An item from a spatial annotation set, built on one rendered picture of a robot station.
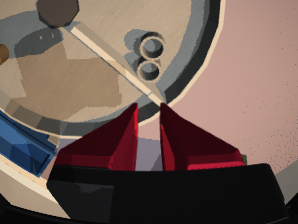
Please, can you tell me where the bronze bushing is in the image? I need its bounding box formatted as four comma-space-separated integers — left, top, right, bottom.
0, 44, 9, 65

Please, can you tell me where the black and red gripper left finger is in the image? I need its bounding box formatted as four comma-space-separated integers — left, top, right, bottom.
53, 103, 138, 171

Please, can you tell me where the grey metal bushing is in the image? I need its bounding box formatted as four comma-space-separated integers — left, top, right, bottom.
140, 32, 166, 61
137, 56, 162, 83

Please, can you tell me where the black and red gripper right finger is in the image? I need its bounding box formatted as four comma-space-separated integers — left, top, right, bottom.
160, 102, 245, 171

